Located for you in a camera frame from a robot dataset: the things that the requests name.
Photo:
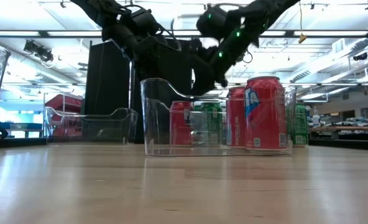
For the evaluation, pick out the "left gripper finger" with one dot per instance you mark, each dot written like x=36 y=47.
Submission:
x=154 y=68

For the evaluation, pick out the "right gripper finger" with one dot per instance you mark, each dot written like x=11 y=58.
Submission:
x=223 y=76
x=204 y=77

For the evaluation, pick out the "red Fanta soda can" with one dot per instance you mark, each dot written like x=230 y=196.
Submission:
x=236 y=124
x=181 y=124
x=264 y=124

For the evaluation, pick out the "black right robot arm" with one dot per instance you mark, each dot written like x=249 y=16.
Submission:
x=264 y=12

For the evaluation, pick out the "black overhead crossbar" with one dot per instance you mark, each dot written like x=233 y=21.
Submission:
x=47 y=33

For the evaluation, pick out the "red storage bin shelf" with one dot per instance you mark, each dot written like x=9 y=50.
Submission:
x=62 y=104

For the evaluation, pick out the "white plastic bottle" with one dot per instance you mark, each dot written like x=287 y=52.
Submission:
x=316 y=119

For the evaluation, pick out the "wooden background workbench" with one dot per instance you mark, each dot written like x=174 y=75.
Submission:
x=342 y=128

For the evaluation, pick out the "blue background table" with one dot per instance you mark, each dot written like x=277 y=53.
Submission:
x=16 y=126

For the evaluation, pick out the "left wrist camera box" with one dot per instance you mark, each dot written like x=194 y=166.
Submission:
x=145 y=21

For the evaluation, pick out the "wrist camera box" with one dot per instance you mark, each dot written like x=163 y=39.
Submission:
x=215 y=21
x=145 y=21

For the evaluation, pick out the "black hanging camera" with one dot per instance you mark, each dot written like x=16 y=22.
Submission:
x=249 y=57
x=360 y=56
x=38 y=49

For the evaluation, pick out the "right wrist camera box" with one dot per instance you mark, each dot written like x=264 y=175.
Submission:
x=215 y=21

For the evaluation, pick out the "black aluminium table frame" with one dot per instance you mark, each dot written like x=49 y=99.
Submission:
x=16 y=142

